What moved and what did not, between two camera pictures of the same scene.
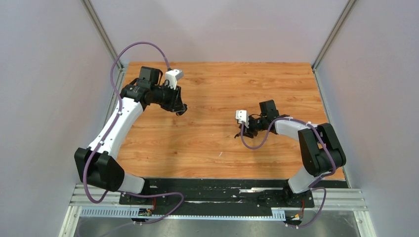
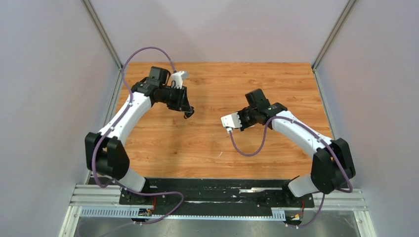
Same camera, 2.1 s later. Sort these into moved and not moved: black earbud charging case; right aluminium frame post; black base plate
Moved: black earbud charging case
Not moved: right aluminium frame post; black base plate
